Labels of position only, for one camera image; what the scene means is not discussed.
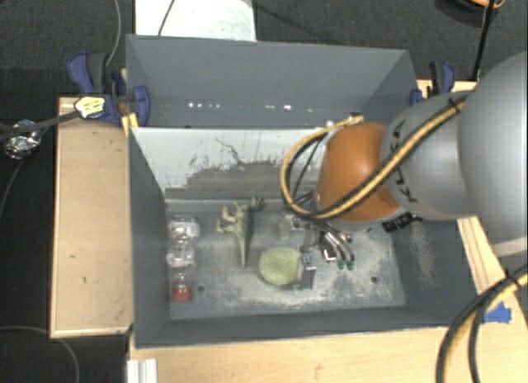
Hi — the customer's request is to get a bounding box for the green toy dinosaur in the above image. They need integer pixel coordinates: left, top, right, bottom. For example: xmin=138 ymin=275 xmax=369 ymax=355
xmin=215 ymin=196 xmax=266 ymax=269

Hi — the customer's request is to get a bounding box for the grey metal bin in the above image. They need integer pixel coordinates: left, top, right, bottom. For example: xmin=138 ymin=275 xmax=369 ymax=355
xmin=125 ymin=34 xmax=480 ymax=348

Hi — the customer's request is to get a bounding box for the clear plastic bottle red cap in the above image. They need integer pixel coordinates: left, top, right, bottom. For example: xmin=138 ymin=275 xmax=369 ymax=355
xmin=166 ymin=215 xmax=202 ymax=304

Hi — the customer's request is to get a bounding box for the green round sponge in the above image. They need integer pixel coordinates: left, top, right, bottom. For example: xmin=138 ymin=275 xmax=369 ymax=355
xmin=257 ymin=246 xmax=301 ymax=287

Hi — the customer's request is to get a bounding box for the pale wood board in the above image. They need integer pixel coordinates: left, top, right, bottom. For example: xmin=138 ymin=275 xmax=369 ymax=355
xmin=49 ymin=96 xmax=135 ymax=339

